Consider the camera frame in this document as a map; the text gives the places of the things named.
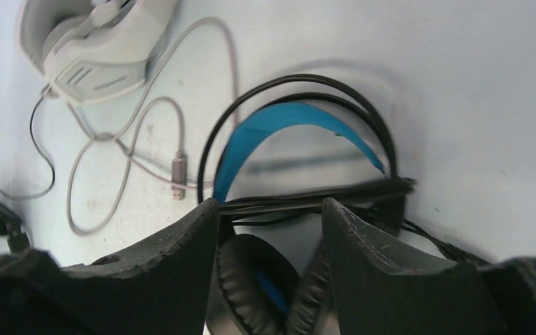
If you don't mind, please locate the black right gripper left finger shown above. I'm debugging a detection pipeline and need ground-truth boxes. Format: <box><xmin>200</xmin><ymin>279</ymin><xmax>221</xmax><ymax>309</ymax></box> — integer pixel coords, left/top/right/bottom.
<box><xmin>0</xmin><ymin>198</ymin><xmax>219</xmax><ymax>334</ymax></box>

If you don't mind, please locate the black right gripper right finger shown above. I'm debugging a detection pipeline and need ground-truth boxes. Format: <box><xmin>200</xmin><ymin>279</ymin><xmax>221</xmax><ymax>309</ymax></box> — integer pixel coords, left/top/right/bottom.
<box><xmin>322</xmin><ymin>198</ymin><xmax>536</xmax><ymax>334</ymax></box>

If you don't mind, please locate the black blue gaming headset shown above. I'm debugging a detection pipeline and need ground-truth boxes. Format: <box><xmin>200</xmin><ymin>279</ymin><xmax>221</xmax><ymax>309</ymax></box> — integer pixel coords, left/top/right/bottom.
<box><xmin>197</xmin><ymin>73</ymin><xmax>417</xmax><ymax>335</ymax></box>

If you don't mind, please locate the white grey gaming headset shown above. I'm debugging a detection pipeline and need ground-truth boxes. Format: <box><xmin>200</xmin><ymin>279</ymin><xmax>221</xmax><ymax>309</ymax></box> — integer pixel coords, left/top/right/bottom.
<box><xmin>15</xmin><ymin>0</ymin><xmax>177</xmax><ymax>105</ymax></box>

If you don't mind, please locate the grey USB headset cable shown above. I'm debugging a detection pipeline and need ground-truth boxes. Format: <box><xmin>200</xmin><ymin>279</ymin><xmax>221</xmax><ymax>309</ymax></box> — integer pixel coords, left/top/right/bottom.
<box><xmin>41</xmin><ymin>17</ymin><xmax>241</xmax><ymax>237</ymax></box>

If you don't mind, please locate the thin black audio cable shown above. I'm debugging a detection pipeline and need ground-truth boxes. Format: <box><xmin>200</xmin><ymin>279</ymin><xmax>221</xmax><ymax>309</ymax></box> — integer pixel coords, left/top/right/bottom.
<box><xmin>0</xmin><ymin>90</ymin><xmax>57</xmax><ymax>202</ymax></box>

